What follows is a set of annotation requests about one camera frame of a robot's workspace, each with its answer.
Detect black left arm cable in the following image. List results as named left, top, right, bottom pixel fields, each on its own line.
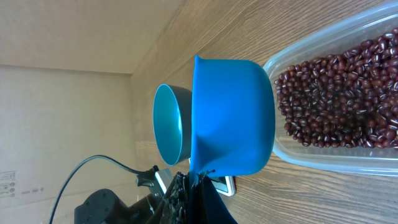
left=48, top=154, right=160, bottom=224

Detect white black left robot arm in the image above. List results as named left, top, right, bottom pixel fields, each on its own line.
left=74, top=189, right=163, bottom=224

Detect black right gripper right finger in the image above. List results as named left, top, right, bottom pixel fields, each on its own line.
left=188, top=171, right=237, bottom=224

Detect red adzuki beans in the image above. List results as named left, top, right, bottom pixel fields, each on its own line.
left=274, top=28, right=397, bottom=149

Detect blue plastic bowl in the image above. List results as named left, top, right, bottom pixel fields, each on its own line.
left=152, top=84, right=192, bottom=166

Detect blue plastic measuring scoop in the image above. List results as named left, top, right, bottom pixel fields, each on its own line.
left=190, top=56, right=275, bottom=177

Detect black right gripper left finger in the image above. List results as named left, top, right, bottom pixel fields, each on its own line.
left=159, top=172, right=188, bottom=224

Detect clear plastic container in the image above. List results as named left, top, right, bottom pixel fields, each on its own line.
left=264, top=1, right=397, bottom=177

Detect white digital kitchen scale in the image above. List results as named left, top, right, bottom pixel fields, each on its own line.
left=155, top=169, right=235, bottom=197

